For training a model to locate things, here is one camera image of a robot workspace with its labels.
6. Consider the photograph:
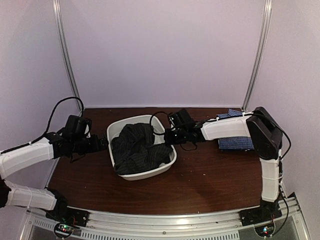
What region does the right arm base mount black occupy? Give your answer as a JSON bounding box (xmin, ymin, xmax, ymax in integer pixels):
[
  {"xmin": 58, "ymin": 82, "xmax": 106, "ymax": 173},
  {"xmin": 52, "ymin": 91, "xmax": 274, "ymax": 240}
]
[{"xmin": 239, "ymin": 200, "xmax": 283, "ymax": 226}]

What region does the right aluminium frame post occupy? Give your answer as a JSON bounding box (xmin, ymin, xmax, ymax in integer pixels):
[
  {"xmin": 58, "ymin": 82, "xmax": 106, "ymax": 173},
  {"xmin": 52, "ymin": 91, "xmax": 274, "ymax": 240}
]
[{"xmin": 241, "ymin": 0, "xmax": 273, "ymax": 111}]

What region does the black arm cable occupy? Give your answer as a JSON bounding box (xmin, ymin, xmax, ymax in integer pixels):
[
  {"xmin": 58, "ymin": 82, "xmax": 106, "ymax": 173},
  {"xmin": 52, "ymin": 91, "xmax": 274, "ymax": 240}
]
[
  {"xmin": 14, "ymin": 96, "xmax": 85, "ymax": 148},
  {"xmin": 149, "ymin": 111, "xmax": 198, "ymax": 152}
]

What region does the left circuit board with leds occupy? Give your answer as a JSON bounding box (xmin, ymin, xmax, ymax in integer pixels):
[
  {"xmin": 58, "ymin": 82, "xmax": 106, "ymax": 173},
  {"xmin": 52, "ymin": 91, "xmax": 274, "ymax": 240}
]
[{"xmin": 53, "ymin": 223, "xmax": 74, "ymax": 238}]

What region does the front aluminium rail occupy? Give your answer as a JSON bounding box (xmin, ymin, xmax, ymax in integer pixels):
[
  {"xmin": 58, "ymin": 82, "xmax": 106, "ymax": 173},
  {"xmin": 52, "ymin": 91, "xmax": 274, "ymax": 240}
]
[{"xmin": 24, "ymin": 192, "xmax": 311, "ymax": 240}]

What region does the circuit board with leds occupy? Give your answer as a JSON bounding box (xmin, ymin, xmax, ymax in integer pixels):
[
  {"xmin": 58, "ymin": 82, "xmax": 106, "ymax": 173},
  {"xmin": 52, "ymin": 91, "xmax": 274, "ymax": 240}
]
[
  {"xmin": 254, "ymin": 225, "xmax": 275, "ymax": 238},
  {"xmin": 53, "ymin": 223, "xmax": 74, "ymax": 238}
]

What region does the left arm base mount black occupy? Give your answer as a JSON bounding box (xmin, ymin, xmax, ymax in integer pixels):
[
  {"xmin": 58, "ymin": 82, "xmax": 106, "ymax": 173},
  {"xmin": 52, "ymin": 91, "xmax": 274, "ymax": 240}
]
[{"xmin": 44, "ymin": 207, "xmax": 89, "ymax": 227}]

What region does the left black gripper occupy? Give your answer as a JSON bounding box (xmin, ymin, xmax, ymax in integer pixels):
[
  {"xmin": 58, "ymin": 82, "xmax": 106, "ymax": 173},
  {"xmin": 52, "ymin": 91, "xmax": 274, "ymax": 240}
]
[{"xmin": 71, "ymin": 133, "xmax": 109, "ymax": 155}]

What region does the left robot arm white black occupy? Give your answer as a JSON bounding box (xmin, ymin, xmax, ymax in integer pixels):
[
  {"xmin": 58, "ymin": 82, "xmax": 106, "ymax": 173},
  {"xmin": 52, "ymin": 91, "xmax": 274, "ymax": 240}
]
[{"xmin": 0, "ymin": 115, "xmax": 109, "ymax": 222}]

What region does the blue checked shirt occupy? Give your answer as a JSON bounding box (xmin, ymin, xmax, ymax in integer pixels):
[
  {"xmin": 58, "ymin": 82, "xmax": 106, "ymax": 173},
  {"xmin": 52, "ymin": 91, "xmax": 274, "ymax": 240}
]
[{"xmin": 217, "ymin": 108, "xmax": 254, "ymax": 151}]

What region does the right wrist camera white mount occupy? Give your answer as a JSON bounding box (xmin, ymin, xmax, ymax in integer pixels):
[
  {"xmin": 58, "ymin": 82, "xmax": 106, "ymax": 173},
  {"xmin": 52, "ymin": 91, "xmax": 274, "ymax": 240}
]
[{"xmin": 169, "ymin": 108, "xmax": 196, "ymax": 130}]

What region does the right circuit board with leds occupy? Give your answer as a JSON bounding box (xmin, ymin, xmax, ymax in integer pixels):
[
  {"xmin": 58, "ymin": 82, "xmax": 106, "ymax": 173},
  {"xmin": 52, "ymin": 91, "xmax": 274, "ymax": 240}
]
[{"xmin": 254, "ymin": 225, "xmax": 275, "ymax": 238}]

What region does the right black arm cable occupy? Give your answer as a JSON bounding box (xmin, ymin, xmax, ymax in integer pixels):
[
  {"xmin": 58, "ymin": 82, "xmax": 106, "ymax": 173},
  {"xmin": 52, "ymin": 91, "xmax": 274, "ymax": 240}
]
[{"xmin": 149, "ymin": 111, "xmax": 198, "ymax": 152}]

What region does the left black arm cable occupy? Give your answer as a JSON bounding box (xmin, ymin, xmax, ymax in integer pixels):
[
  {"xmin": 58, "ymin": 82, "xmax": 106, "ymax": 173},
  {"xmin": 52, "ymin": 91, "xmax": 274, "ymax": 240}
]
[{"xmin": 14, "ymin": 96, "xmax": 85, "ymax": 148}]

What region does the left aluminium frame post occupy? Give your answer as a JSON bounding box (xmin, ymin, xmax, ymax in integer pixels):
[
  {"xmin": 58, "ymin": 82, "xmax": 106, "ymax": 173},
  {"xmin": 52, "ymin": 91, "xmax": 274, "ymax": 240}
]
[{"xmin": 52, "ymin": 0, "xmax": 80, "ymax": 98}]

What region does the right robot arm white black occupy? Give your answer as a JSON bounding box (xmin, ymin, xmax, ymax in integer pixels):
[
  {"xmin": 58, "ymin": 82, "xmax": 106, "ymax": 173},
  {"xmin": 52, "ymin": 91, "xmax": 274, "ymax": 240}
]
[{"xmin": 162, "ymin": 107, "xmax": 285, "ymax": 221}]

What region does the black pinstriped long sleeve shirt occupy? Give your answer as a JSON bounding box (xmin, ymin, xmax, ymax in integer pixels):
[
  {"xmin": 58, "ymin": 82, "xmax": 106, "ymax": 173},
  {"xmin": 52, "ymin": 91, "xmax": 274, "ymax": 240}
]
[{"xmin": 111, "ymin": 123, "xmax": 173, "ymax": 175}]

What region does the aluminium frame post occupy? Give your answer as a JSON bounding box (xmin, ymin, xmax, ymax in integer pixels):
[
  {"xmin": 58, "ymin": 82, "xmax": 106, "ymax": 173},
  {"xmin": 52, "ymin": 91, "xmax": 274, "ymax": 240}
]
[
  {"xmin": 52, "ymin": 0, "xmax": 80, "ymax": 98},
  {"xmin": 241, "ymin": 0, "xmax": 273, "ymax": 111}
]

